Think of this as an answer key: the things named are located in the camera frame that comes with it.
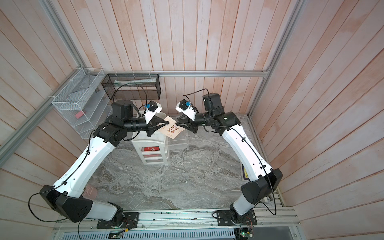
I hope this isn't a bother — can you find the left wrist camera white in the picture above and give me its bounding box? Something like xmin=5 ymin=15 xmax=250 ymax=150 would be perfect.
xmin=144 ymin=101 xmax=162 ymax=124

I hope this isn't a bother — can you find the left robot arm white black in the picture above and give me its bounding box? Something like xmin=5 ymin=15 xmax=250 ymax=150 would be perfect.
xmin=38 ymin=100 xmax=168 ymax=228

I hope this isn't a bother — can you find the white plastic drawer organizer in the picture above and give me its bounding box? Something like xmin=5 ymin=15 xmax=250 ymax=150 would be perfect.
xmin=132 ymin=131 xmax=170 ymax=165

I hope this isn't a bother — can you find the black wire mesh basket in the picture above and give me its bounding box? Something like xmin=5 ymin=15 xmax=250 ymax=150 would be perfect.
xmin=102 ymin=73 xmax=162 ymax=101

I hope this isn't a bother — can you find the red postcard in drawer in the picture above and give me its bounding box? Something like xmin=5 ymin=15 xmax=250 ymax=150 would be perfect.
xmin=143 ymin=147 xmax=160 ymax=152

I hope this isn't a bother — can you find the beige postcard red text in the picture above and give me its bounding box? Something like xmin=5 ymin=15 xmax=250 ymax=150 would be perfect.
xmin=158 ymin=116 xmax=185 ymax=140

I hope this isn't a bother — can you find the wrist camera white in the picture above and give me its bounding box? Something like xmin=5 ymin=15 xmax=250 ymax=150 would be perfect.
xmin=176 ymin=99 xmax=198 ymax=121
xmin=144 ymin=101 xmax=162 ymax=124

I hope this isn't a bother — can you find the horizontal aluminium frame bar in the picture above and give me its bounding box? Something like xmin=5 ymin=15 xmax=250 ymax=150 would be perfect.
xmin=104 ymin=70 xmax=269 ymax=78

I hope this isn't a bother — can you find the aluminium mounting rail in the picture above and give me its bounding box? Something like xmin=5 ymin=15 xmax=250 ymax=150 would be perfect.
xmin=52 ymin=207 xmax=301 ymax=234

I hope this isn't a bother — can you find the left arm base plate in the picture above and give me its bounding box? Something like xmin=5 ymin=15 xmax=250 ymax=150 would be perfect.
xmin=97 ymin=212 xmax=140 ymax=230

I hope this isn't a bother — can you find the pink eraser block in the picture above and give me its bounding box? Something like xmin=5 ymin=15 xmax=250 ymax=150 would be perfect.
xmin=75 ymin=110 xmax=86 ymax=119

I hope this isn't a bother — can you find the left aluminium frame bar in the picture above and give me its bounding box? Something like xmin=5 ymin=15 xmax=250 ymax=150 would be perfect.
xmin=1 ymin=65 xmax=83 ymax=167

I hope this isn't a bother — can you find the white wire mesh shelf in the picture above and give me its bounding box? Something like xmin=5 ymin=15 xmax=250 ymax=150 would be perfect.
xmin=52 ymin=68 xmax=112 ymax=139

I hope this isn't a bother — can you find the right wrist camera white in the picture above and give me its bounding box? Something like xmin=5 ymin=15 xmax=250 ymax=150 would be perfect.
xmin=176 ymin=99 xmax=198 ymax=121

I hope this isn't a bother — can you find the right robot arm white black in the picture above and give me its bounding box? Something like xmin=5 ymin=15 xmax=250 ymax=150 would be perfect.
xmin=176 ymin=93 xmax=283 ymax=225

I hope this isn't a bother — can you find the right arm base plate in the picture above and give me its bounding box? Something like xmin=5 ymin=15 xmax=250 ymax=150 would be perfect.
xmin=213 ymin=210 xmax=258 ymax=227

